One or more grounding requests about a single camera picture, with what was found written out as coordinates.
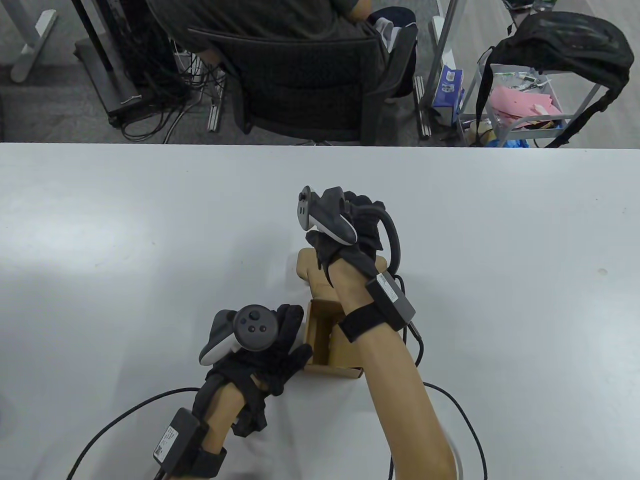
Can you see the pink papers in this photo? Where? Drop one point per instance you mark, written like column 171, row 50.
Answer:
column 520, row 102

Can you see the grey table frame leg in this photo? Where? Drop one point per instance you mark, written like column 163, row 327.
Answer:
column 435, row 60

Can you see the person's right hand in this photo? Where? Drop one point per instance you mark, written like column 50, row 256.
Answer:
column 357, row 240

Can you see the person's right forearm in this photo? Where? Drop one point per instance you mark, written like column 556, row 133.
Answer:
column 395, row 380

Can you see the blue and white box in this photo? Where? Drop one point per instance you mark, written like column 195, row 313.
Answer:
column 447, row 90

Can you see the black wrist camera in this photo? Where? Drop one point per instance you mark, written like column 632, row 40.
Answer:
column 391, row 300
column 174, row 440

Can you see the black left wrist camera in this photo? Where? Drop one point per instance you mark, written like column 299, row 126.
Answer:
column 174, row 440

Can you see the white desk leg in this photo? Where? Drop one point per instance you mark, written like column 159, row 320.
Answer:
column 32, row 45

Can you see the grey hand controller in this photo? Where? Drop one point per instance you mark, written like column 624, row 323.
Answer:
column 240, row 335
column 325, row 215

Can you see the white power strip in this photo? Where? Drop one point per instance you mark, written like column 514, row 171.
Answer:
column 187, row 62

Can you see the person's right thumb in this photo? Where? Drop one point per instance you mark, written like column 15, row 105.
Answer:
column 322, row 252

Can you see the person's left hand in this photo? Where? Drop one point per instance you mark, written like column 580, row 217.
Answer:
column 250, row 372

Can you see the grey left hand controller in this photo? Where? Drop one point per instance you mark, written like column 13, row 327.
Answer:
column 240, row 335

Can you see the person's left thumb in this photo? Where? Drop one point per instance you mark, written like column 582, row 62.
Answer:
column 295, row 365

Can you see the grey metal cart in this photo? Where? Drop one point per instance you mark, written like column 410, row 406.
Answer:
column 525, row 123

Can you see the brown cardboard box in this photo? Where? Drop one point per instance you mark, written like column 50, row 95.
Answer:
column 325, row 335

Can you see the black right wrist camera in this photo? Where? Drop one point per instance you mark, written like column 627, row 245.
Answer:
column 391, row 300

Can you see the black office chair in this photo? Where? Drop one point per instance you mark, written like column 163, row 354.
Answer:
column 300, row 82

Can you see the black backpack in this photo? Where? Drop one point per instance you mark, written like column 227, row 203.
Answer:
column 565, row 42

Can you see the grey right hand controller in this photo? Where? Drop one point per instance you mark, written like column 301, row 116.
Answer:
column 325, row 215

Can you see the person's left forearm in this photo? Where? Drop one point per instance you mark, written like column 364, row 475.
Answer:
column 222, row 420

